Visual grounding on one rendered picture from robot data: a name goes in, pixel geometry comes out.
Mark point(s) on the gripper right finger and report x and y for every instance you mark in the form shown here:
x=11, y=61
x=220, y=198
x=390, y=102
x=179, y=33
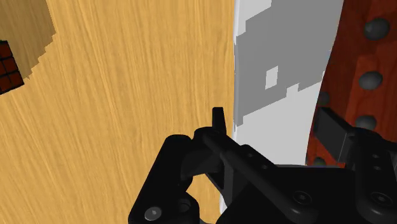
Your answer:
x=375, y=173

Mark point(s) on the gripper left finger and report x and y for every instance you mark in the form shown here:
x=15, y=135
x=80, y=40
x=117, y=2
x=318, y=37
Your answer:
x=173, y=173

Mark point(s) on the dark red puzzle cube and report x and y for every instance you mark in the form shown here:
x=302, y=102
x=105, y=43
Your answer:
x=9, y=74

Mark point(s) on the red wooden robot stand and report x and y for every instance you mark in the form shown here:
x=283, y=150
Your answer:
x=350, y=46

